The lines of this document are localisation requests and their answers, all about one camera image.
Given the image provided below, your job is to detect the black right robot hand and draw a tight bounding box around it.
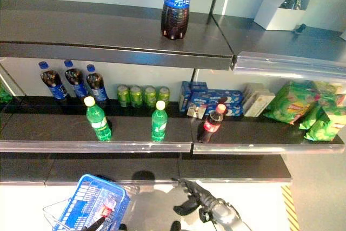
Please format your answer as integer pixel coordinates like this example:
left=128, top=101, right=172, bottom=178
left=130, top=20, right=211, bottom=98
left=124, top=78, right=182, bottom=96
left=172, top=178, right=218, bottom=216

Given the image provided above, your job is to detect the cola bottle red cap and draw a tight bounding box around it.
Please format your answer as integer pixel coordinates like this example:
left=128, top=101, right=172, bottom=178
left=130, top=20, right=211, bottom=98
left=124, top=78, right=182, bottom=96
left=197, top=103, right=227, bottom=144

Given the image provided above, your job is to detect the blue plastic shopping basket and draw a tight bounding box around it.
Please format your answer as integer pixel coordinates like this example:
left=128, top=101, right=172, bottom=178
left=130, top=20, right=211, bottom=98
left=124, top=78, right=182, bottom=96
left=42, top=174, right=131, bottom=231

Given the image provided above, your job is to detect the small picture snack box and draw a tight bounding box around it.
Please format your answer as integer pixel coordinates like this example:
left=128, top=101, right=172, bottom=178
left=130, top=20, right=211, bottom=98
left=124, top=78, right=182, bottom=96
left=187, top=105, right=208, bottom=120

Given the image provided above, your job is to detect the blue Oreo cookie box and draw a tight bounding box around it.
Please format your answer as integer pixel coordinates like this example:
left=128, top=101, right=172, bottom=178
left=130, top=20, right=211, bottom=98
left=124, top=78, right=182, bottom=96
left=205, top=104, right=244, bottom=118
left=190, top=89, right=244, bottom=107

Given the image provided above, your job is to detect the tall blue cookie box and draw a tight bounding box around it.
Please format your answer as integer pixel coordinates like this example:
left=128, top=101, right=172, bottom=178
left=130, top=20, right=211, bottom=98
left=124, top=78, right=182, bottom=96
left=179, top=81, right=193, bottom=114

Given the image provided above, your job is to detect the cream carton box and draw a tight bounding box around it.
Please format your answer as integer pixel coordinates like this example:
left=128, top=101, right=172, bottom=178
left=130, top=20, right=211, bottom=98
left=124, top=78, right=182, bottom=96
left=242, top=92, right=276, bottom=118

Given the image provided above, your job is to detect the small blue cookie box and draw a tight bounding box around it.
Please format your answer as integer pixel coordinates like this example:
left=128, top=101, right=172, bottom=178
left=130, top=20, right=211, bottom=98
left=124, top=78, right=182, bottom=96
left=190, top=81, right=209, bottom=93

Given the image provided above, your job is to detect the white carton box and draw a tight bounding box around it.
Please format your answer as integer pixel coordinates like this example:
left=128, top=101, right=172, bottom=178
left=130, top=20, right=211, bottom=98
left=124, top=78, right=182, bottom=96
left=244, top=82, right=267, bottom=102

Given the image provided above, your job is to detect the green chip bag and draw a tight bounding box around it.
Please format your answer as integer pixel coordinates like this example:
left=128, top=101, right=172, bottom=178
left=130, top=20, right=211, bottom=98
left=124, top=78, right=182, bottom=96
left=298, top=103, right=346, bottom=142
left=263, top=81, right=321, bottom=126
left=310, top=81, right=346, bottom=107

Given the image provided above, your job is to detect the small black clip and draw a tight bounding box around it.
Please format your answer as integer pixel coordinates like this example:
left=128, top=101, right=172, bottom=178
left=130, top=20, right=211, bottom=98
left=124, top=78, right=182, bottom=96
left=292, top=23, right=308, bottom=35

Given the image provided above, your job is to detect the large Pepsi bottle blue label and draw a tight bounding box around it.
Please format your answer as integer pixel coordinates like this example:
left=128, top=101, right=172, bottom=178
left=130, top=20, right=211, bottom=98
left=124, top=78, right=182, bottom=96
left=161, top=0, right=197, bottom=41

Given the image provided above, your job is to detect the white open cardboard box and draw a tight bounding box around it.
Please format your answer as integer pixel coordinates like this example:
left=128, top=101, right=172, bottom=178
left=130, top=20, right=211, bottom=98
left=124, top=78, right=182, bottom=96
left=253, top=0, right=315, bottom=31

